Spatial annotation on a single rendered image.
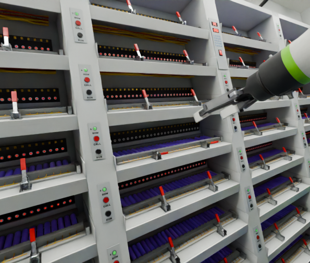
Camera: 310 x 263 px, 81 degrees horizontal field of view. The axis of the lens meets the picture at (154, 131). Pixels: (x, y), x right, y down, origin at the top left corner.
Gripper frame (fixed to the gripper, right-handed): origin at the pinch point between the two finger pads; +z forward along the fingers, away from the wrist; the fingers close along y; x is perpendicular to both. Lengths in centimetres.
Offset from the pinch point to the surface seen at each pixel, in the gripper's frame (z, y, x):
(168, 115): 17.8, -4.1, 8.3
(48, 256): 27, -52, -27
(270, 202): 32, 57, -46
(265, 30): 11, 100, 66
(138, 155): 24.6, -18.7, -4.5
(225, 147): 21.2, 25.9, -10.0
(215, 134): 27.9, 30.1, -1.4
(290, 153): 30, 98, -24
